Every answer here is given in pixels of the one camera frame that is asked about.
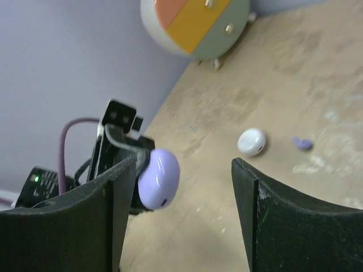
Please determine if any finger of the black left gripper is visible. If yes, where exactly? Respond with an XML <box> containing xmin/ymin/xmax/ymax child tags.
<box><xmin>129</xmin><ymin>195</ymin><xmax>152</xmax><ymax>215</ymax></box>
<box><xmin>87</xmin><ymin>126</ymin><xmax>155</xmax><ymax>181</ymax></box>

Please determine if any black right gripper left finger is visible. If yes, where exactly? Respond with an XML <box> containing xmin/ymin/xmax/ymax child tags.
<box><xmin>1</xmin><ymin>158</ymin><xmax>136</xmax><ymax>271</ymax></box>

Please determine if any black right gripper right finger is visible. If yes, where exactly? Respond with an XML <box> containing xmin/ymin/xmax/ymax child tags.
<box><xmin>231</xmin><ymin>158</ymin><xmax>362</xmax><ymax>271</ymax></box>

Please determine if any purple charging case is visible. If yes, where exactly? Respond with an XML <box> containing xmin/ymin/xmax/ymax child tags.
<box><xmin>138</xmin><ymin>149</ymin><xmax>180</xmax><ymax>210</ymax></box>

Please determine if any white charging case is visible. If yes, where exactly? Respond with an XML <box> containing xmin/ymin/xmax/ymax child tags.
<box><xmin>237</xmin><ymin>127</ymin><xmax>267</xmax><ymax>157</ymax></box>

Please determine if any purple earbud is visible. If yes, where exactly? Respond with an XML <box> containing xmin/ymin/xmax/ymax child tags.
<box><xmin>292</xmin><ymin>137</ymin><xmax>313</xmax><ymax>151</ymax></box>

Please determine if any white cylinder orange face fixture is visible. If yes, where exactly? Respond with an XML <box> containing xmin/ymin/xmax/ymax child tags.
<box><xmin>140</xmin><ymin>0</ymin><xmax>257</xmax><ymax>70</ymax></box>

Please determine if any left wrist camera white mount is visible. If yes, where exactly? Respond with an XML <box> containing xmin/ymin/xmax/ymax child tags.
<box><xmin>97</xmin><ymin>99</ymin><xmax>144</xmax><ymax>139</ymax></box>

